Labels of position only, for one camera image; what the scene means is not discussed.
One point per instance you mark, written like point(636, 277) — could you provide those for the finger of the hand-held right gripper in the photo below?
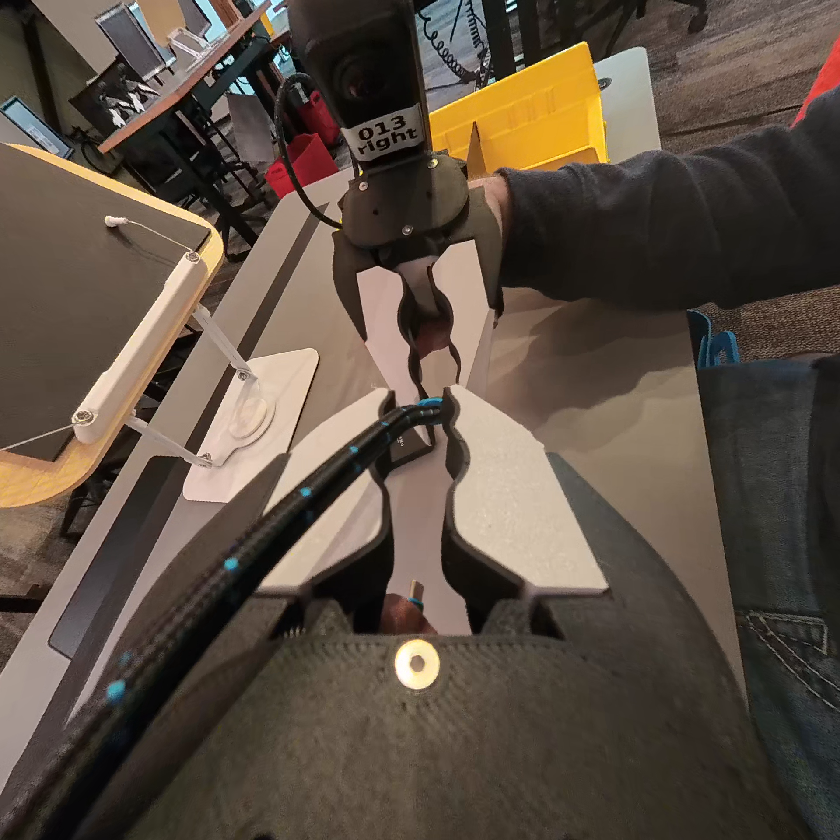
point(469, 295)
point(380, 315)

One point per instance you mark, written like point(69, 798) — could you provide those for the yellow plastic bin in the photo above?
point(525, 118)

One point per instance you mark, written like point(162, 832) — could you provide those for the wooden book stand white base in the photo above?
point(65, 295)

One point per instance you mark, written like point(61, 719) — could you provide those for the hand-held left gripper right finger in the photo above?
point(525, 518)

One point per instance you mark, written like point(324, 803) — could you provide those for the black USB hub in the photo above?
point(410, 449)

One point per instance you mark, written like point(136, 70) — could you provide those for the wood-top background desk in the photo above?
point(196, 79)

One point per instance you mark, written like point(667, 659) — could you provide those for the person's right forearm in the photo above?
point(656, 217)

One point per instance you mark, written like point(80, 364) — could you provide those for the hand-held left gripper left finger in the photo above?
point(341, 525)

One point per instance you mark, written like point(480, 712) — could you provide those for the red plastic container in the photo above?
point(321, 118)

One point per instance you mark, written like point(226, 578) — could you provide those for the red floor bin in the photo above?
point(301, 168)

